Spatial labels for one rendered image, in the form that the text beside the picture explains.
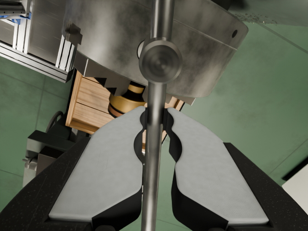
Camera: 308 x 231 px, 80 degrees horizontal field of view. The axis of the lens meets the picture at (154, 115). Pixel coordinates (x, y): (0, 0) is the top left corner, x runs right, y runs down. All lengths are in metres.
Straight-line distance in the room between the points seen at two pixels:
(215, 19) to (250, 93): 1.53
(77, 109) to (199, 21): 0.57
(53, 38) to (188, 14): 1.26
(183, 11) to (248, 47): 1.41
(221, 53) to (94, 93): 0.49
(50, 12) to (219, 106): 1.42
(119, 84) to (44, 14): 1.13
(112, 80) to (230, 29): 0.21
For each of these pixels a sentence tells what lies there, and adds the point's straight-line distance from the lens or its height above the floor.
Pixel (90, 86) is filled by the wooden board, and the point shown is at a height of 0.88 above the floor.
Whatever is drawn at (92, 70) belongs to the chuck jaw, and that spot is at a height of 1.18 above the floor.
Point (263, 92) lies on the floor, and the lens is 1.82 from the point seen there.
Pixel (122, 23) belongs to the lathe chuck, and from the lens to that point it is 0.25.
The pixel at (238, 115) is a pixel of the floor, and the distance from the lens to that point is 1.84.
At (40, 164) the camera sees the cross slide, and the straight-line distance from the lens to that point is 0.84.
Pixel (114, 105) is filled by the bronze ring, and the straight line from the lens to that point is 0.42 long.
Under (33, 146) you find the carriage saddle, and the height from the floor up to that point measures 0.93.
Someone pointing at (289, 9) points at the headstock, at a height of 1.21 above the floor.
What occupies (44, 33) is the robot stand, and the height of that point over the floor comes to 0.21.
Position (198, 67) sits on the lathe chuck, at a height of 1.22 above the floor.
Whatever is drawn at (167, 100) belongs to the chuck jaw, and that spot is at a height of 1.12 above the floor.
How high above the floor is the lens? 1.48
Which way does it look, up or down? 61 degrees down
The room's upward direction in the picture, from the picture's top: 177 degrees counter-clockwise
